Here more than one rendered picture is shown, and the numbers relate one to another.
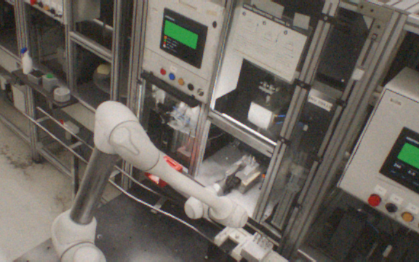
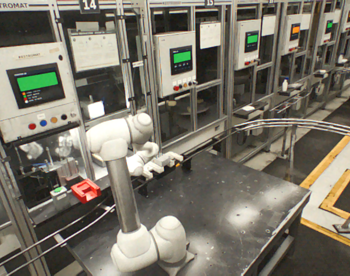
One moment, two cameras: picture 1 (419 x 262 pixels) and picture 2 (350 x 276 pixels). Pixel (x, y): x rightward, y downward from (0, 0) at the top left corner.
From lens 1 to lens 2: 156 cm
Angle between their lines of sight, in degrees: 64
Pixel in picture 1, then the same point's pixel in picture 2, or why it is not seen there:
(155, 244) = not seen: hidden behind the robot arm
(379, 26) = (143, 10)
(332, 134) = (148, 75)
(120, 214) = (95, 245)
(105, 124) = (118, 132)
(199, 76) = (66, 103)
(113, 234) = not seen: hidden behind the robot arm
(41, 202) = not seen: outside the picture
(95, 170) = (127, 175)
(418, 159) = (179, 57)
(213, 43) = (66, 72)
